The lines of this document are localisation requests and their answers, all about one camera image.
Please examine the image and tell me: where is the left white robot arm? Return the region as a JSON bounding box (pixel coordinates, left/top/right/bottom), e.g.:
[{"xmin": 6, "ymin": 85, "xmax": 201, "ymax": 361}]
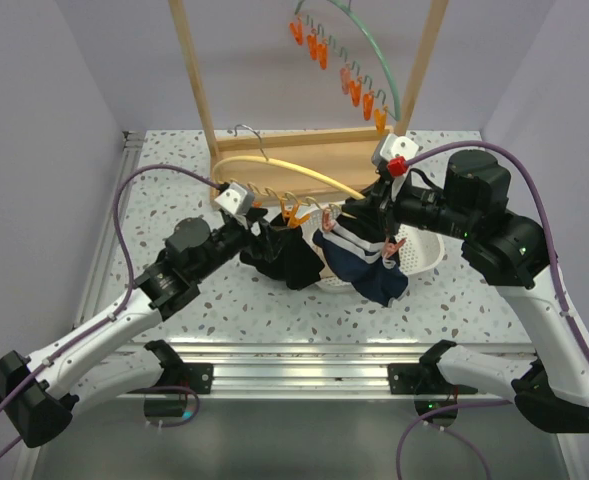
[{"xmin": 0, "ymin": 208, "xmax": 285, "ymax": 448}]

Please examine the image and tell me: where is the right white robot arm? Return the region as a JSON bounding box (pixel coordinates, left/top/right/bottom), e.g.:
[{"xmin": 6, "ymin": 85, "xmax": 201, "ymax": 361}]
[{"xmin": 347, "ymin": 150, "xmax": 589, "ymax": 433}]

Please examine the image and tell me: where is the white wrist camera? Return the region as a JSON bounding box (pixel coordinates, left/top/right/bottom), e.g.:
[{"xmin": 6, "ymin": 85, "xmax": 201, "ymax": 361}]
[
  {"xmin": 214, "ymin": 182, "xmax": 255, "ymax": 216},
  {"xmin": 371, "ymin": 133, "xmax": 419, "ymax": 200}
]

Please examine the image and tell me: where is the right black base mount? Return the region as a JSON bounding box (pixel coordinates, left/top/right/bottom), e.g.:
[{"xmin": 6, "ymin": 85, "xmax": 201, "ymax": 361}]
[{"xmin": 387, "ymin": 363, "xmax": 478, "ymax": 415}]

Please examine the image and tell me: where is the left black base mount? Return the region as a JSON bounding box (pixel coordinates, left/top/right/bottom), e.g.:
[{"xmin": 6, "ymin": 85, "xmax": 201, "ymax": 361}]
[{"xmin": 142, "ymin": 363, "xmax": 214, "ymax": 429}]

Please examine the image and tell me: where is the aluminium rail frame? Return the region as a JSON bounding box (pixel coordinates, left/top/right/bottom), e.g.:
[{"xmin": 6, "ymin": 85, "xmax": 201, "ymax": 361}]
[{"xmin": 11, "ymin": 130, "xmax": 589, "ymax": 480}]

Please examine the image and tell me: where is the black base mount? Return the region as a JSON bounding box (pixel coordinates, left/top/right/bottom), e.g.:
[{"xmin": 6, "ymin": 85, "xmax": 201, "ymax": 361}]
[
  {"xmin": 387, "ymin": 363, "xmax": 478, "ymax": 415},
  {"xmin": 142, "ymin": 363, "xmax": 214, "ymax": 429}
]

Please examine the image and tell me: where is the green clip hanger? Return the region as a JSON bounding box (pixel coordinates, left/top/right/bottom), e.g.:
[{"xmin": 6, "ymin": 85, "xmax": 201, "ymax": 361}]
[{"xmin": 288, "ymin": 1, "xmax": 401, "ymax": 135}]

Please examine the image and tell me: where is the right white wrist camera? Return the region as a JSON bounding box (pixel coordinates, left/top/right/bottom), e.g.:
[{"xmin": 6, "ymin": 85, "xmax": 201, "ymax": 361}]
[{"xmin": 371, "ymin": 133, "xmax": 419, "ymax": 200}]

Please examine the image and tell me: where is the wooden drying rack frame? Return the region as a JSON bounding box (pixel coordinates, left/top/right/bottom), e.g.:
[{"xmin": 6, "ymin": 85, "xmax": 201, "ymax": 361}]
[{"xmin": 169, "ymin": 1, "xmax": 448, "ymax": 203}]

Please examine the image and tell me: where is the white perforated plastic basket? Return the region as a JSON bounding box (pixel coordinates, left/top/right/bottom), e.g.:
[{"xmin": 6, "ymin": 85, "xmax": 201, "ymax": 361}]
[{"xmin": 302, "ymin": 209, "xmax": 445, "ymax": 294}]

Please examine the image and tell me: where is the navy blue underwear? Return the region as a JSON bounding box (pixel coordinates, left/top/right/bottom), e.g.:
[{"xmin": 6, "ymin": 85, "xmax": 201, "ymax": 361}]
[{"xmin": 312, "ymin": 215, "xmax": 409, "ymax": 307}]

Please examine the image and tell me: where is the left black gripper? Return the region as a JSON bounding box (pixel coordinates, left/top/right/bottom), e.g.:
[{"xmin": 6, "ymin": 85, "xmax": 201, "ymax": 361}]
[{"xmin": 191, "ymin": 205, "xmax": 292, "ymax": 282}]

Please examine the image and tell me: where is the black sock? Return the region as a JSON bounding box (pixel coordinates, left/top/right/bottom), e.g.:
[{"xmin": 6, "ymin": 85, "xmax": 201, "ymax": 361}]
[{"xmin": 240, "ymin": 214, "xmax": 325, "ymax": 290}]

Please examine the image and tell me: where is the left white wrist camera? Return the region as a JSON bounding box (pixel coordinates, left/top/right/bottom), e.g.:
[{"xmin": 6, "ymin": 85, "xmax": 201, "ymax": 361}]
[{"xmin": 214, "ymin": 182, "xmax": 255, "ymax": 216}]

